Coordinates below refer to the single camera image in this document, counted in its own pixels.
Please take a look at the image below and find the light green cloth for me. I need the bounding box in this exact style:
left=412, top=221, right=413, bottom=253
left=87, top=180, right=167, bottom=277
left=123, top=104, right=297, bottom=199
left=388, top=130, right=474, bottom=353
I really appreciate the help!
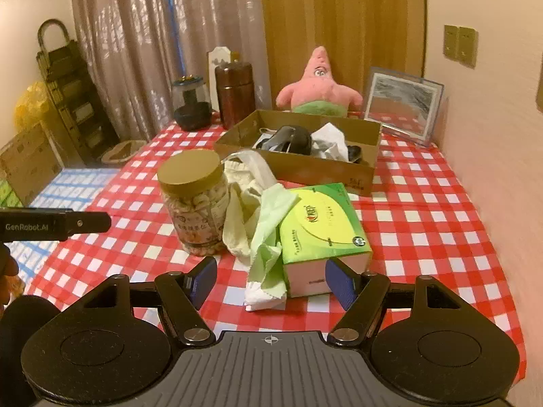
left=250, top=182, right=300, bottom=299

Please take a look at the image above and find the person's left hand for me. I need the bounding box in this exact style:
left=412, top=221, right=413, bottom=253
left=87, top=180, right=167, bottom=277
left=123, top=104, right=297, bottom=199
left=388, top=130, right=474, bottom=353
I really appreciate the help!
left=0, top=244, right=22, bottom=306

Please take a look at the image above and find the cardboard carton on floor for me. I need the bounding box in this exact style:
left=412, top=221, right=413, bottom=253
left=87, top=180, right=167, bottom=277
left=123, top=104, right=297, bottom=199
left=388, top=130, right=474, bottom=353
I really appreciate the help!
left=0, top=121, right=64, bottom=206

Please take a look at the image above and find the cream white cloth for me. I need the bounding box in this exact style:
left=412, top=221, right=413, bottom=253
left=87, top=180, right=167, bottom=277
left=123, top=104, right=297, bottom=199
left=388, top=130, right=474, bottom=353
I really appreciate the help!
left=223, top=150, right=293, bottom=259

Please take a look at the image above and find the brown cardboard box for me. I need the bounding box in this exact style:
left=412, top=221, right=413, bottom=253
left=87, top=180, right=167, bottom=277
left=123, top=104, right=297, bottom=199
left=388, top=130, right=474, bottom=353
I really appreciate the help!
left=213, top=109, right=381, bottom=197

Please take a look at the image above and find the pink star plush toy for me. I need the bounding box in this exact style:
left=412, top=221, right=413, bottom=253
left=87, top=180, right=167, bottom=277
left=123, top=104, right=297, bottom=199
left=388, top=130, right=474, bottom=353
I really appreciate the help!
left=276, top=46, right=364, bottom=115

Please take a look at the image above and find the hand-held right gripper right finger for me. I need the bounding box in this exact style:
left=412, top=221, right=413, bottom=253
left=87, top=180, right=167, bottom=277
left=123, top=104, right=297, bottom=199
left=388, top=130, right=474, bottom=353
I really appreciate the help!
left=324, top=256, right=465, bottom=346

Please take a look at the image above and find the black folding step ladder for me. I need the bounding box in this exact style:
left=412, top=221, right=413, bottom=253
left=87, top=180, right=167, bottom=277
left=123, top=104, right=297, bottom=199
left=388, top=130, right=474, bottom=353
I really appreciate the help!
left=36, top=19, right=119, bottom=166

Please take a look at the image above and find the small floor basket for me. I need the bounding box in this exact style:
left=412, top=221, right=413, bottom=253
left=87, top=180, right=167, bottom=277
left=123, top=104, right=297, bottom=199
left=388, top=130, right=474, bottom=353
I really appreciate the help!
left=102, top=140, right=147, bottom=164

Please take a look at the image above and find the blue checked blanket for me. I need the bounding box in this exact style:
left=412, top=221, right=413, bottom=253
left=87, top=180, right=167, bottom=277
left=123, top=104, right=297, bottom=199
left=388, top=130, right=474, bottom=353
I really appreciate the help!
left=0, top=169, right=124, bottom=289

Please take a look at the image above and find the green tissue box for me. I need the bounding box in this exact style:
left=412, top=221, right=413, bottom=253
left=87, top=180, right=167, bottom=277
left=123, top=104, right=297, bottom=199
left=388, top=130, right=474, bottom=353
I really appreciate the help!
left=278, top=182, right=374, bottom=298

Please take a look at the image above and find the wooden door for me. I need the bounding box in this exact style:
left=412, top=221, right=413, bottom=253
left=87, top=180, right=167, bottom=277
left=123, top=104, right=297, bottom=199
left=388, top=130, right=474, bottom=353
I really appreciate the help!
left=259, top=0, right=427, bottom=111

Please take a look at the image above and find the beige patterned curtain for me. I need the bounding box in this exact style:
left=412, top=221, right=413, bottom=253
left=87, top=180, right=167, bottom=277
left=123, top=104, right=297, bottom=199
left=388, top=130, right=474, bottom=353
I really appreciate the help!
left=70, top=0, right=272, bottom=142

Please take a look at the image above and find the brown metal canister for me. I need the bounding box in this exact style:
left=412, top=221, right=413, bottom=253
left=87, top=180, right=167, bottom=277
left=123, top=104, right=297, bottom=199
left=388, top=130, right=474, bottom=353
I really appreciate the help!
left=214, top=61, right=256, bottom=130

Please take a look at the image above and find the white chair back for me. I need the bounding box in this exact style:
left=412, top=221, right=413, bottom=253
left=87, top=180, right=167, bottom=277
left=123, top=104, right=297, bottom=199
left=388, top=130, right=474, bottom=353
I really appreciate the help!
left=206, top=46, right=242, bottom=102

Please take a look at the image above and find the clear cashew jar gold lid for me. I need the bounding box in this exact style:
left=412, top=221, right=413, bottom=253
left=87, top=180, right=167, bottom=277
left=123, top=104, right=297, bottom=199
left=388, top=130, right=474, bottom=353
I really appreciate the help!
left=158, top=149, right=230, bottom=257

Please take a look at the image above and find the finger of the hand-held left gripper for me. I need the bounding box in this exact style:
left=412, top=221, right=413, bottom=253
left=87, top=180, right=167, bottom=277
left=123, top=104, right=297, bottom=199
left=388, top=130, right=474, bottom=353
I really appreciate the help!
left=63, top=211, right=112, bottom=235

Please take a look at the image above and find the yellow plastic bag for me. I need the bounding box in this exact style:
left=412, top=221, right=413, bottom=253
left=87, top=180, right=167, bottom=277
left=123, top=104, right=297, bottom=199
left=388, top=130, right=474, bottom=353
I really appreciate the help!
left=15, top=80, right=52, bottom=132

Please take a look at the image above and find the glass jar with black lid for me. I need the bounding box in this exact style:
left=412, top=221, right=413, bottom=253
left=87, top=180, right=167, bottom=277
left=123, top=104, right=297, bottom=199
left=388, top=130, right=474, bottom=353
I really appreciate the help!
left=172, top=75, right=213, bottom=131

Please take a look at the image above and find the framed picture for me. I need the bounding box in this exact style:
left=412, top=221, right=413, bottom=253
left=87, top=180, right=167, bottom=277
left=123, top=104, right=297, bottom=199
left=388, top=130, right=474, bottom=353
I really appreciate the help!
left=362, top=67, right=445, bottom=148

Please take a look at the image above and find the black headband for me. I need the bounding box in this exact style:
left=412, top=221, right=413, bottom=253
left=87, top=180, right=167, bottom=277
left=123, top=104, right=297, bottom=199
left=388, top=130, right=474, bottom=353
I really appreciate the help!
left=257, top=124, right=312, bottom=155

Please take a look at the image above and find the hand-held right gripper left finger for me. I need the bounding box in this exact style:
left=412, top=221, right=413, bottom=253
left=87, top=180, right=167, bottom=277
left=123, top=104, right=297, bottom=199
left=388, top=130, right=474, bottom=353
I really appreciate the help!
left=80, top=256, right=218, bottom=348

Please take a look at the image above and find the red white checked tablecloth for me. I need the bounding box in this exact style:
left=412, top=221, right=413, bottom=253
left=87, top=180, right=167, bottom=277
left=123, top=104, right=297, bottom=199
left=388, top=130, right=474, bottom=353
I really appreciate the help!
left=23, top=108, right=529, bottom=386

